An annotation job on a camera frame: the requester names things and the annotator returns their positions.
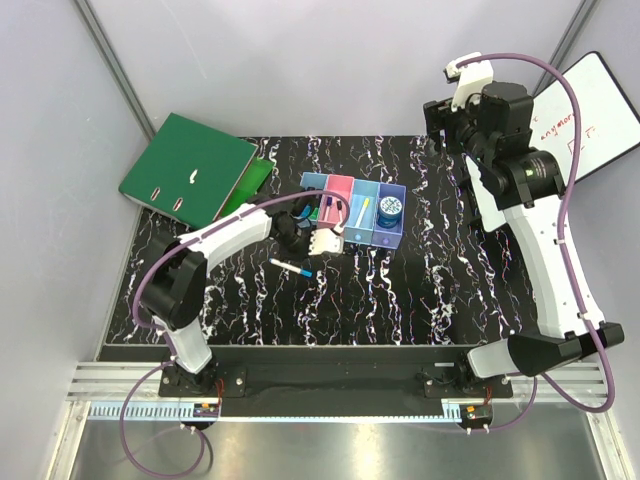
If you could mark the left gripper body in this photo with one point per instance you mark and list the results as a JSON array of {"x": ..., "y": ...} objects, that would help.
[{"x": 296, "y": 240}]

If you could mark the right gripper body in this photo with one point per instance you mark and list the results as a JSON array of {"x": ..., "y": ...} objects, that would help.
[{"x": 459, "y": 128}]

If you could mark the white blue-capped marker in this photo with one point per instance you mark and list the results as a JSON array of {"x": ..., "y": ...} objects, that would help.
[{"x": 291, "y": 268}]

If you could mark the light blue bin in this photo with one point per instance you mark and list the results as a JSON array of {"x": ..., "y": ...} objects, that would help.
[
  {"x": 364, "y": 234},
  {"x": 316, "y": 181}
]

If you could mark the thin white pen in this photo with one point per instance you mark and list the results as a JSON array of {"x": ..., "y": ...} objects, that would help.
[{"x": 340, "y": 209}]

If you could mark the yellow-tipped white marker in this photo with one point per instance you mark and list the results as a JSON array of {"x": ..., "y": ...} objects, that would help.
[{"x": 362, "y": 212}]

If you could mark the blue cleaning gel jar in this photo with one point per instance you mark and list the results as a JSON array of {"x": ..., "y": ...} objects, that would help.
[{"x": 389, "y": 213}]

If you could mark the pink bin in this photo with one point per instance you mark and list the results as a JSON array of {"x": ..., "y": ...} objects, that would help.
[{"x": 343, "y": 186}]

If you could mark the white marker blue tip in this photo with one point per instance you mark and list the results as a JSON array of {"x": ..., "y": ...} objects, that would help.
[{"x": 327, "y": 208}]

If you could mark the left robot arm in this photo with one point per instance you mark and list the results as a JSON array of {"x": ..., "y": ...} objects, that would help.
[{"x": 170, "y": 295}]

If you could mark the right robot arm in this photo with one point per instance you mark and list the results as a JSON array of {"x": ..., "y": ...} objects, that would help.
[{"x": 491, "y": 126}]

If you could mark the green transparent folder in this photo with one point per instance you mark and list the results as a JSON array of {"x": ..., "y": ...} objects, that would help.
[{"x": 248, "y": 184}]

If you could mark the purple bin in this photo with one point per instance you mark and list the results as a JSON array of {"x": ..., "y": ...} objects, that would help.
[{"x": 389, "y": 238}]

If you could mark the white whiteboard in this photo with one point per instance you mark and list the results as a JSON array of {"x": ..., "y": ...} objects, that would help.
[{"x": 610, "y": 122}]

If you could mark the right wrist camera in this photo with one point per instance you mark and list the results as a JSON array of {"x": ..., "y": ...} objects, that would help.
[{"x": 470, "y": 78}]

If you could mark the green ring binder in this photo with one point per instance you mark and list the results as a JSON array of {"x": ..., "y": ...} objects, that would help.
[{"x": 188, "y": 171}]

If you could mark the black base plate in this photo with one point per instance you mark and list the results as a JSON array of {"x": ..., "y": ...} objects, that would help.
[{"x": 338, "y": 382}]

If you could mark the aluminium frame rail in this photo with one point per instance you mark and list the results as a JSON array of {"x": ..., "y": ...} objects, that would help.
[{"x": 123, "y": 386}]

